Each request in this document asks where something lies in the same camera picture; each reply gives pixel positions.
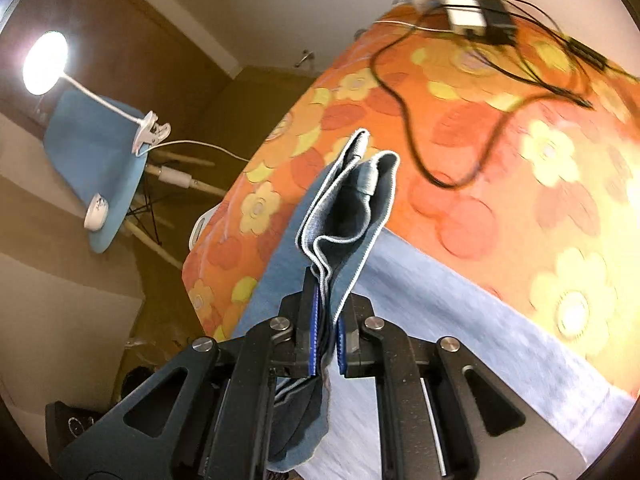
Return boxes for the black charging cable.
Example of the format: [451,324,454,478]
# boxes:
[369,4,597,191]

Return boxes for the light blue denim pants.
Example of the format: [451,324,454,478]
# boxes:
[235,129,634,479]

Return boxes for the metal door stopper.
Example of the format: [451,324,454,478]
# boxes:
[294,50,316,68]

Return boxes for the blue chair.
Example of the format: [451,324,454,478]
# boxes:
[43,90,226,269]

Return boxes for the white charging cable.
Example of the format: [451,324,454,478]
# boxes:
[144,138,252,162]

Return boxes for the orange floral bedsheet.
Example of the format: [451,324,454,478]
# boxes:
[182,4,639,394]

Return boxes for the white ceramic bowl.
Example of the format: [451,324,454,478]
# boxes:
[84,193,110,232]

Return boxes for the black power adapter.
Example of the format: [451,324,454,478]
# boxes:
[477,0,518,46]

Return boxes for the white clip-on desk lamp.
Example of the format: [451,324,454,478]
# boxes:
[20,30,173,156]

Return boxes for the white charger adapter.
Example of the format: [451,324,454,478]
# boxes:
[444,0,487,37]

